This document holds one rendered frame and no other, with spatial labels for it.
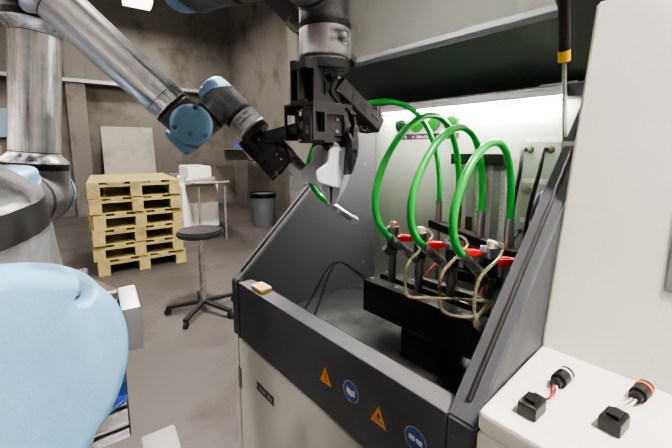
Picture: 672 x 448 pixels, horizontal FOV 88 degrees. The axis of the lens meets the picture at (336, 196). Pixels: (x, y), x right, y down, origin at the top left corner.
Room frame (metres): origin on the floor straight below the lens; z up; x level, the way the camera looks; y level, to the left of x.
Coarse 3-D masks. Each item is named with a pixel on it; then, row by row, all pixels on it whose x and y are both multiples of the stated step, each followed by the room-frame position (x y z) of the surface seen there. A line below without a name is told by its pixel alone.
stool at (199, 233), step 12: (192, 228) 2.69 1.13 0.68; (204, 228) 2.69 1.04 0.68; (216, 228) 2.69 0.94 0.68; (192, 240) 2.50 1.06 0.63; (204, 264) 2.65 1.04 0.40; (204, 276) 2.65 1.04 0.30; (204, 288) 2.64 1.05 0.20; (192, 300) 2.65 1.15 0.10; (204, 300) 2.64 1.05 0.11; (168, 312) 2.60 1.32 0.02; (192, 312) 2.47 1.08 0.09; (228, 312) 2.53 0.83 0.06
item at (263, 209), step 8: (256, 192) 6.07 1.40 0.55; (264, 192) 6.13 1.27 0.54; (272, 192) 6.08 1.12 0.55; (256, 200) 5.69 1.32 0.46; (264, 200) 5.69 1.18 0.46; (272, 200) 5.78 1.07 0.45; (256, 208) 5.71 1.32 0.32; (264, 208) 5.70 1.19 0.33; (272, 208) 5.79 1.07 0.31; (256, 216) 5.73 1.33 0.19; (264, 216) 5.71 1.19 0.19; (272, 216) 5.80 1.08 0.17; (256, 224) 5.74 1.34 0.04; (264, 224) 5.72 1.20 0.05; (272, 224) 5.82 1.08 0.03
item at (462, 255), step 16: (496, 144) 0.63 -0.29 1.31; (512, 160) 0.68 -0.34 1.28; (464, 176) 0.57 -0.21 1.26; (512, 176) 0.69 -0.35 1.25; (512, 192) 0.69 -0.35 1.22; (512, 208) 0.69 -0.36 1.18; (448, 224) 0.55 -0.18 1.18; (512, 224) 0.69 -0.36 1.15; (512, 240) 0.69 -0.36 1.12; (464, 256) 0.57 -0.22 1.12; (480, 272) 0.61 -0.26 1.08
